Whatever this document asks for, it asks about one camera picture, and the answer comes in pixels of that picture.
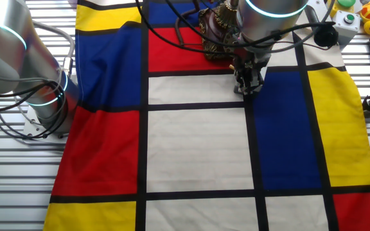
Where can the colourful Mondrian pattern tablecloth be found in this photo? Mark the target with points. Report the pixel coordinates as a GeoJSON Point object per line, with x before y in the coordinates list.
{"type": "Point", "coordinates": [198, 150]}

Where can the yellow box with green button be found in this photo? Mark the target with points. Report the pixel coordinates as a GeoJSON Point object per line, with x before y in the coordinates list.
{"type": "Point", "coordinates": [334, 6]}

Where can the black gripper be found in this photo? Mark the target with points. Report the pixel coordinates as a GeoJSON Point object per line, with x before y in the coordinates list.
{"type": "Point", "coordinates": [252, 62]}

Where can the grey box with red button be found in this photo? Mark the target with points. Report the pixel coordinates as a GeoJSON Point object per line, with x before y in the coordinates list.
{"type": "Point", "coordinates": [264, 75]}

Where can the grey box with green button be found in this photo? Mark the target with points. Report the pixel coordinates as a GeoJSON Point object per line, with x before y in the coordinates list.
{"type": "Point", "coordinates": [348, 29]}

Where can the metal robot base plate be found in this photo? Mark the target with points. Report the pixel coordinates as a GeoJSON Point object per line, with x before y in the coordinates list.
{"type": "Point", "coordinates": [32, 126]}

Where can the brown brass rotary phone base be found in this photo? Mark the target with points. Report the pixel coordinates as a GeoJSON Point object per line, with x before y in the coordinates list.
{"type": "Point", "coordinates": [215, 29]}

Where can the wrist camera on grey bracket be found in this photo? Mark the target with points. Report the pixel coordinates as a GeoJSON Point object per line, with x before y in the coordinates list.
{"type": "Point", "coordinates": [325, 36]}

